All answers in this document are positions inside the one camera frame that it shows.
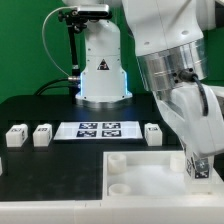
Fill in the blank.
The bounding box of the white square tabletop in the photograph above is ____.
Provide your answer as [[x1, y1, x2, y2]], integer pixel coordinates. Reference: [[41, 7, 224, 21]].
[[102, 151, 224, 199]]

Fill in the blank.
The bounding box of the white camera cable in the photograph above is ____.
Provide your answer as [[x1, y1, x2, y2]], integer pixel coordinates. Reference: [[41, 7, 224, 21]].
[[41, 6, 79, 78]]

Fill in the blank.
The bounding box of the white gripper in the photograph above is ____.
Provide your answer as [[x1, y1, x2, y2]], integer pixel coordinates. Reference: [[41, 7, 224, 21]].
[[153, 83, 224, 158]]

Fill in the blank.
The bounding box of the black base cable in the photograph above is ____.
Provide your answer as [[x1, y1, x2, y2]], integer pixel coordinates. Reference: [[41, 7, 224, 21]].
[[34, 75, 82, 97]]

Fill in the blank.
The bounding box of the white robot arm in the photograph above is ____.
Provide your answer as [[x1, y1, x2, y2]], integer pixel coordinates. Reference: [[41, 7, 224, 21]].
[[63, 0, 224, 158]]

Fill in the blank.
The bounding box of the white marker sheet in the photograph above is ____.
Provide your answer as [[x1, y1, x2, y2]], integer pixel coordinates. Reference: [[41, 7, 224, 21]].
[[54, 121, 142, 140]]

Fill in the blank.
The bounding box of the white L-shaped obstacle wall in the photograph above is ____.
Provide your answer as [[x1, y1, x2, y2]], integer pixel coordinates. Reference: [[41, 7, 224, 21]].
[[0, 153, 224, 224]]

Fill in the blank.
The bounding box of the black camera on stand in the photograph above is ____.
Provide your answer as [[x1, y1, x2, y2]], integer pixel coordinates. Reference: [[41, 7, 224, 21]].
[[58, 4, 112, 96]]

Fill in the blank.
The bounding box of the white part at left edge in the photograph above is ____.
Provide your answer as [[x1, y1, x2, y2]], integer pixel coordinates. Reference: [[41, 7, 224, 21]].
[[0, 157, 3, 176]]

